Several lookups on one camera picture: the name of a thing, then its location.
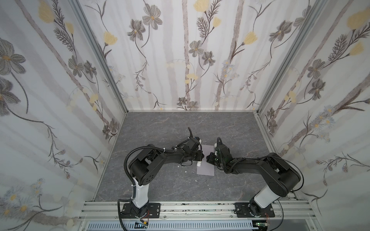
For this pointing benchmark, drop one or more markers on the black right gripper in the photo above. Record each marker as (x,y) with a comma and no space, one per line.
(214,159)

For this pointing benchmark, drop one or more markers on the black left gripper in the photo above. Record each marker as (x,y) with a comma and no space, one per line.
(198,154)

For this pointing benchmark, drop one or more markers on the grey paper envelope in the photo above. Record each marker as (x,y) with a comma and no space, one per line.
(206,168)

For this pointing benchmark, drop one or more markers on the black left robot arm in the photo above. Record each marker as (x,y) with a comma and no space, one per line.
(144,163)

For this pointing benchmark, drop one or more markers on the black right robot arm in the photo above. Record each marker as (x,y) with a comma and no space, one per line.
(280,177)

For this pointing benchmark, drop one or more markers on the white slotted cable duct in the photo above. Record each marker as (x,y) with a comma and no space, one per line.
(175,225)

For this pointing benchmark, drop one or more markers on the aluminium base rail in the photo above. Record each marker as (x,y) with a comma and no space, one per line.
(218,210)

